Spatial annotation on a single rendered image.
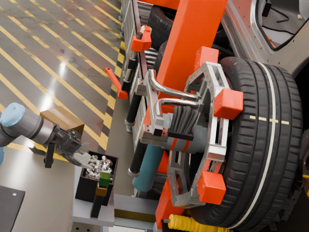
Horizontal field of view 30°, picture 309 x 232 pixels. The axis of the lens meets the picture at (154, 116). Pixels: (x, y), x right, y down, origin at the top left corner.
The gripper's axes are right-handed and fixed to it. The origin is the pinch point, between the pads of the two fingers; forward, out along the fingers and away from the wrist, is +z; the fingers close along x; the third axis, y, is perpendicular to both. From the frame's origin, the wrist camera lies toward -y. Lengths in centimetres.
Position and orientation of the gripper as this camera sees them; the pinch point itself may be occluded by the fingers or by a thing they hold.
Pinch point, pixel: (88, 163)
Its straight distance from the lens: 220.4
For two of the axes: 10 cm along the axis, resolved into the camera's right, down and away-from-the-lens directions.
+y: 6.4, -6.9, -3.3
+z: 7.5, 4.8, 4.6
